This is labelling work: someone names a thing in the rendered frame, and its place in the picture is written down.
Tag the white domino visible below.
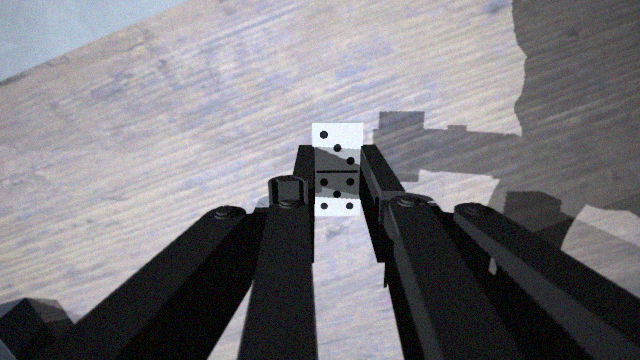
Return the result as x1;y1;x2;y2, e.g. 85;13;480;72
312;121;363;216

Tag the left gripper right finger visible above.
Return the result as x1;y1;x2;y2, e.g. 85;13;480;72
359;144;640;360

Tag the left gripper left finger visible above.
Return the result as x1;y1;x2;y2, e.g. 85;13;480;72
33;145;318;360

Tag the dark grey three-compartment bin rack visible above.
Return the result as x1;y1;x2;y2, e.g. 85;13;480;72
0;297;56;360

